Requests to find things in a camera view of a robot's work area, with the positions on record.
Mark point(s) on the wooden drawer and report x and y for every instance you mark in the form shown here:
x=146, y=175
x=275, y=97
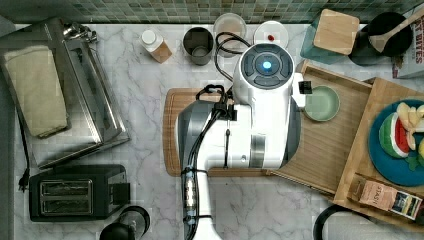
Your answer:
x=325, y=146

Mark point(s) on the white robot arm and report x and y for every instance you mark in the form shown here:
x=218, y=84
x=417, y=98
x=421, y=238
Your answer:
x=255, y=124

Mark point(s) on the wooden cutting board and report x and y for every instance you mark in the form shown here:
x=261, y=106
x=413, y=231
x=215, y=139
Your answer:
x=178, y=99

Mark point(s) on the dark metal cup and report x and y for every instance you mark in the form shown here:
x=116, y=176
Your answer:
x=198, y=42

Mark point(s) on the glass cereal jar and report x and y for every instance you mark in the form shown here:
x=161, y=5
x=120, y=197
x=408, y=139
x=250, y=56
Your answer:
x=230, y=22

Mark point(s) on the white cap bottle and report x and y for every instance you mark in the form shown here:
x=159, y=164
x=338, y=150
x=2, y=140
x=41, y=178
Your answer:
x=154, y=43

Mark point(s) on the green bowl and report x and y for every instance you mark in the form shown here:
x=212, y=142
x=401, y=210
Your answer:
x=322, y=104

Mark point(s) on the stainless toaster oven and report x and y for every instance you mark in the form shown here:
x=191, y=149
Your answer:
x=94, y=122

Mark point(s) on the black french press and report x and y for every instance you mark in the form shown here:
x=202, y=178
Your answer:
x=132, y=224

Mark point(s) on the teal canister wooden lid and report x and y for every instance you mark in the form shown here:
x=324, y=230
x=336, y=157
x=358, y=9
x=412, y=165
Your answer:
x=330, y=37

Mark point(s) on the black toaster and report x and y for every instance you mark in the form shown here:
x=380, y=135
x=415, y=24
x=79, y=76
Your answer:
x=78, y=193

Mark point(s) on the tea bag box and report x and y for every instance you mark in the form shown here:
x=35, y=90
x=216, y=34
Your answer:
x=379, y=195

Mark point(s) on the black utensil holder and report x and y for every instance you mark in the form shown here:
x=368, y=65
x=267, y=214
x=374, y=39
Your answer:
x=364, y=54

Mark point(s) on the toy watermelon slice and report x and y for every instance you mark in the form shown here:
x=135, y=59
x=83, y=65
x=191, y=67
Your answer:
x=392, y=137

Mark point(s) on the wooden spoon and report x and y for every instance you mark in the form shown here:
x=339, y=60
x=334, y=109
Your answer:
x=379, y=41

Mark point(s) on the folded beige towel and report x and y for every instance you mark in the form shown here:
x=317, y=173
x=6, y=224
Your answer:
x=34, y=77

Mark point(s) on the blue plate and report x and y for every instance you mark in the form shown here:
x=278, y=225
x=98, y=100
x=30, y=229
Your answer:
x=394, y=170

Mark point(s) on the toy banana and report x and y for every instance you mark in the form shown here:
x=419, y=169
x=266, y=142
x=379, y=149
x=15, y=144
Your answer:
x=412, y=120

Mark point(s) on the cereal box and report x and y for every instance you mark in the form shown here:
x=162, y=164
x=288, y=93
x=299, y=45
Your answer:
x=411, y=63

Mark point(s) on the toy lemon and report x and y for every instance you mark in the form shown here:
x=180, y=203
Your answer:
x=421, y=148

